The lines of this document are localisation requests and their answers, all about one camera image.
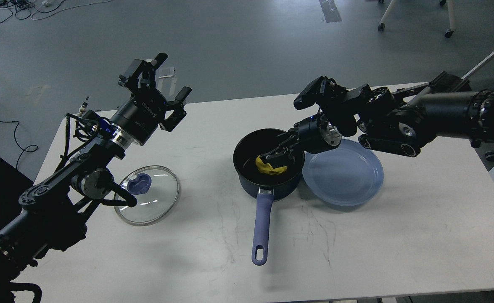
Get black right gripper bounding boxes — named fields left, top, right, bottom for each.
left=260, top=114, right=342, bottom=169

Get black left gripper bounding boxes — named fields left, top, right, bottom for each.
left=110, top=53, right=192, bottom=146

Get yellow potato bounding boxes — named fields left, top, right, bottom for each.
left=255, top=156, right=288, bottom=175

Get glass pot lid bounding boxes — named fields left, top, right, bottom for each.
left=114, top=165, right=181, bottom=226

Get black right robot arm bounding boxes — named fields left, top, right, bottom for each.
left=256, top=72, right=494, bottom=169

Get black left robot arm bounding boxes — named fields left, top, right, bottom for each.
left=0, top=53, right=191, bottom=303

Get dark blue saucepan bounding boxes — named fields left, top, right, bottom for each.
left=232, top=128, right=306, bottom=266

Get blue plate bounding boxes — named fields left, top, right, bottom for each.
left=302, top=139, right=384, bottom=207

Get white chair legs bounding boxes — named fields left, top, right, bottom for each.
left=378, top=0, right=457, bottom=38

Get black floor cable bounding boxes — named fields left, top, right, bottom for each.
left=0, top=95, right=40, bottom=170

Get cable bundle on floor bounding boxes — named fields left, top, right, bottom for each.
left=0, top=0, right=117, bottom=27

